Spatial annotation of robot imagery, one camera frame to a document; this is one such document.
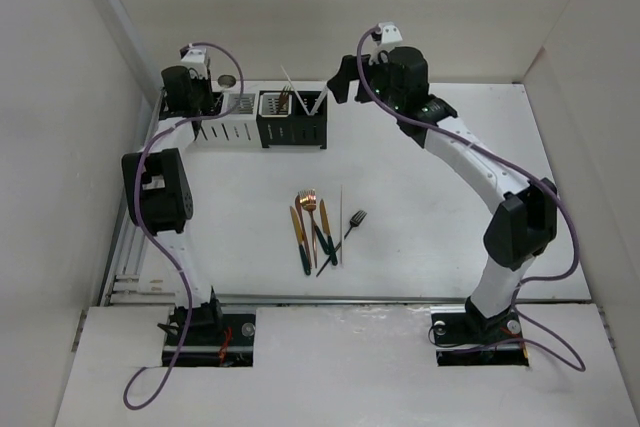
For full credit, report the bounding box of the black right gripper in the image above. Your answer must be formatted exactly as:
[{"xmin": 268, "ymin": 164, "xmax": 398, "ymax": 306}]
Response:
[{"xmin": 327, "ymin": 53, "xmax": 404, "ymax": 112}]

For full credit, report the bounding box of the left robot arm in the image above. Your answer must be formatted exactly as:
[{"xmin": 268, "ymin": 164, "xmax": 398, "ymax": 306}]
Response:
[{"xmin": 121, "ymin": 65, "xmax": 225, "ymax": 347}]

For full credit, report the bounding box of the small copper fork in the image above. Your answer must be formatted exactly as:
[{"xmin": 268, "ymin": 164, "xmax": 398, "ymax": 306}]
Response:
[{"xmin": 278, "ymin": 86, "xmax": 291, "ymax": 110}]

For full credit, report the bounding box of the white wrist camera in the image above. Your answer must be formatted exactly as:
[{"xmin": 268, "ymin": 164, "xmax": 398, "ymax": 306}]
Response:
[
  {"xmin": 371, "ymin": 22, "xmax": 403, "ymax": 53},
  {"xmin": 180, "ymin": 45, "xmax": 211, "ymax": 80}
]

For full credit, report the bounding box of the gold knife green handle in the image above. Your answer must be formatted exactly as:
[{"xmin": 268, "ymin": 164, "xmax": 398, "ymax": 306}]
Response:
[
  {"xmin": 290, "ymin": 207, "xmax": 311, "ymax": 276},
  {"xmin": 320, "ymin": 200, "xmax": 335, "ymax": 255}
]

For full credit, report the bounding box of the aluminium frame rail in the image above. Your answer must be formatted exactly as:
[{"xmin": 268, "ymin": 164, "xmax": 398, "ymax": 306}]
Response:
[{"xmin": 93, "ymin": 94, "xmax": 162, "ymax": 307}]

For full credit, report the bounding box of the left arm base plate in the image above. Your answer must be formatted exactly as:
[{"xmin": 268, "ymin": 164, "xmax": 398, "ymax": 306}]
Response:
[{"xmin": 175, "ymin": 305, "xmax": 256, "ymax": 368}]

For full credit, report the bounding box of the white insert in black container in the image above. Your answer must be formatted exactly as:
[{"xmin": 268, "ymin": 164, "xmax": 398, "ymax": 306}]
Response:
[{"xmin": 259, "ymin": 91, "xmax": 292, "ymax": 118}]

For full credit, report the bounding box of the copper spoon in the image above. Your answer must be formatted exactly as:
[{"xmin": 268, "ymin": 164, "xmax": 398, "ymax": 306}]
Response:
[{"xmin": 217, "ymin": 74, "xmax": 237, "ymax": 88}]

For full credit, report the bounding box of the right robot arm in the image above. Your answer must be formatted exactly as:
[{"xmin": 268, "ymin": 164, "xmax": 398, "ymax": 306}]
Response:
[{"xmin": 327, "ymin": 47, "xmax": 557, "ymax": 344}]

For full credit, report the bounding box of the white slotted utensil container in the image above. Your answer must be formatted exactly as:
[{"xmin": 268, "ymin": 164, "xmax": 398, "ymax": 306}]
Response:
[{"xmin": 195, "ymin": 91, "xmax": 262, "ymax": 149}]

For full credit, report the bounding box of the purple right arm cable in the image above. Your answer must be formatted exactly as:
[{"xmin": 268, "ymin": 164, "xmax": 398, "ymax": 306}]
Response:
[{"xmin": 357, "ymin": 29, "xmax": 587, "ymax": 373}]

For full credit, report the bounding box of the black slotted utensil container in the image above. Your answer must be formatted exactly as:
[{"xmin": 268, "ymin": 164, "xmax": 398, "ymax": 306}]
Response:
[{"xmin": 257, "ymin": 90, "xmax": 328, "ymax": 150}]

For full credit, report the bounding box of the black fork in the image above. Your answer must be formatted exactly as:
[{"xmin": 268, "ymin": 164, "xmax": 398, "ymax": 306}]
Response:
[{"xmin": 336, "ymin": 210, "xmax": 367, "ymax": 265}]

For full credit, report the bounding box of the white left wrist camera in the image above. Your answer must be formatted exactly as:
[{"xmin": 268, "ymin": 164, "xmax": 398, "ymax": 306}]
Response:
[{"xmin": 180, "ymin": 45, "xmax": 211, "ymax": 80}]

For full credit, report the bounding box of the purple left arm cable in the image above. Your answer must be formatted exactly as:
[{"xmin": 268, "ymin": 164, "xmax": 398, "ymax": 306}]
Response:
[{"xmin": 122, "ymin": 41, "xmax": 244, "ymax": 409}]

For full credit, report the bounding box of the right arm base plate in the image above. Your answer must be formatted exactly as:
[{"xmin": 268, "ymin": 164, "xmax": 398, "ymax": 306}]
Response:
[{"xmin": 429, "ymin": 312, "xmax": 529, "ymax": 367}]

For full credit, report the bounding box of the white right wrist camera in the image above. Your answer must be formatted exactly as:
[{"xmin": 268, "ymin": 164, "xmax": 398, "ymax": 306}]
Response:
[{"xmin": 371, "ymin": 22, "xmax": 403, "ymax": 53}]

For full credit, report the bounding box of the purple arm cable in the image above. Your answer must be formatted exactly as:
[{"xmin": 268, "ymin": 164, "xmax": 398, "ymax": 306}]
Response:
[
  {"xmin": 357, "ymin": 29, "xmax": 587, "ymax": 373},
  {"xmin": 122, "ymin": 41, "xmax": 244, "ymax": 409}
]

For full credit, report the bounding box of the copper chopstick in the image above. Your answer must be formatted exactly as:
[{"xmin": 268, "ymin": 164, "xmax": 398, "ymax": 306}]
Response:
[{"xmin": 280, "ymin": 64, "xmax": 311, "ymax": 116}]

